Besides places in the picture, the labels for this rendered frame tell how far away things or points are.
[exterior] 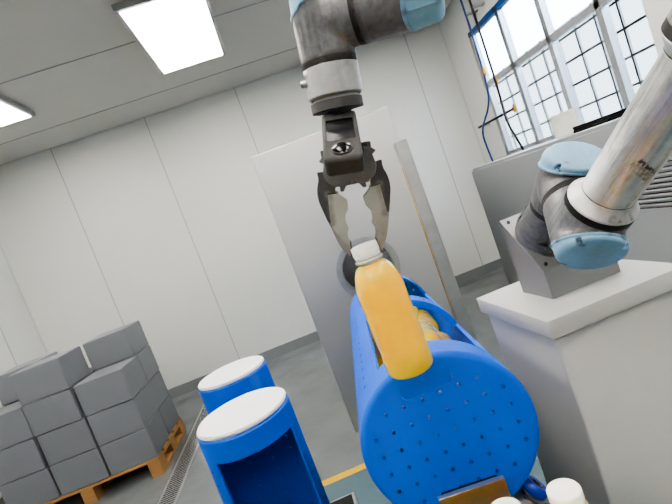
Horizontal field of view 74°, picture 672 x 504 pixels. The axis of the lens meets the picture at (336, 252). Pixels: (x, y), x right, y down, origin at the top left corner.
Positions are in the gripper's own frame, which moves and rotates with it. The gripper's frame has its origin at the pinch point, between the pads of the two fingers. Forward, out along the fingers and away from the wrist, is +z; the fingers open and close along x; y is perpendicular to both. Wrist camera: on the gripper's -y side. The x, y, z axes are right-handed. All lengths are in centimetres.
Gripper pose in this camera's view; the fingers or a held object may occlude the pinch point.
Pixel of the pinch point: (364, 244)
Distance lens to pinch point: 62.5
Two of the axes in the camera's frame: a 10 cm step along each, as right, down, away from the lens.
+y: 0.0, -2.1, 9.8
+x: -9.8, 1.9, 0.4
